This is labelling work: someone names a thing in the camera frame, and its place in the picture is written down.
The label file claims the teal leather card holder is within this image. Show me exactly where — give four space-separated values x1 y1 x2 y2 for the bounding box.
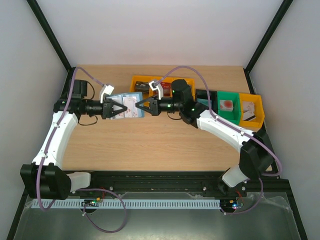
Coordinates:
108 91 146 121

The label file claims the white pink credit card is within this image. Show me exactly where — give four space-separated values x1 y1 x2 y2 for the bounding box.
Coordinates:
123 95 139 118
242 110 256 122

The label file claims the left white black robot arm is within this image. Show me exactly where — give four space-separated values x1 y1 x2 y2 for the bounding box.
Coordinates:
20 80 127 200

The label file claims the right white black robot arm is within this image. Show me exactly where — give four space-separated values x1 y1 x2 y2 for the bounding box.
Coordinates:
135 79 275 196

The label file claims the black card stack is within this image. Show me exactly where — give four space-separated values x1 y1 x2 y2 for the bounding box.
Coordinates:
134 81 150 93

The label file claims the teal card stack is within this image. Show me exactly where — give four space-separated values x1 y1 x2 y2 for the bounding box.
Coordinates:
197 98 213 107

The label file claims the red white card stack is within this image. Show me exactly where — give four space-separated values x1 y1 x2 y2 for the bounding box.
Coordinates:
219 99 234 112

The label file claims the white pink card stack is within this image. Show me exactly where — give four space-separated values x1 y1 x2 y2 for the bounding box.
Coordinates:
242 101 255 112

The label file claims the orange bin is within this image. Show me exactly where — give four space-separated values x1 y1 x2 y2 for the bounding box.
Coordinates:
151 76 173 97
129 75 153 98
172 77 196 99
239 93 265 129

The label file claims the black bin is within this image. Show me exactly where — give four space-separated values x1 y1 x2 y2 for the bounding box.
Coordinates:
195 88 219 112

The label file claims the green bin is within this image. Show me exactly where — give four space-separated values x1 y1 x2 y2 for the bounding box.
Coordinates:
217 91 242 125

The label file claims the far right orange bin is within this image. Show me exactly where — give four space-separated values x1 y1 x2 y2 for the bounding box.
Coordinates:
239 93 265 129

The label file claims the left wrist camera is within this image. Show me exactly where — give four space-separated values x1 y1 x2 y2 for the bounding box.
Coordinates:
99 84 115 104

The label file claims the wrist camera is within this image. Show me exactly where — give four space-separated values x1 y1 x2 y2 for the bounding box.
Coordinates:
99 84 115 104
148 80 164 100

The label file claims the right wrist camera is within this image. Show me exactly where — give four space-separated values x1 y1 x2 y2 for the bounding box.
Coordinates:
148 80 164 100

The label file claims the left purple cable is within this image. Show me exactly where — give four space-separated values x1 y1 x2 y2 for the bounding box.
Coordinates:
36 67 128 234

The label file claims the left black frame post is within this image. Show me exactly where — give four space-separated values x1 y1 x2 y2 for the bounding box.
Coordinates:
26 0 76 73

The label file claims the black frame post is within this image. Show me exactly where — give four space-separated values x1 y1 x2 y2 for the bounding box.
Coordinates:
244 0 295 71
26 0 76 73

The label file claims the light blue cable duct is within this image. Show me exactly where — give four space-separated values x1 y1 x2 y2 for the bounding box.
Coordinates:
31 197 221 209

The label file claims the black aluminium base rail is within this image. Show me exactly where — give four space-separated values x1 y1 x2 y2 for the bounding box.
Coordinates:
56 170 292 198

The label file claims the right black frame post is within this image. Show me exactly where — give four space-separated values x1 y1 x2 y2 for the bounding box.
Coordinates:
244 0 295 71

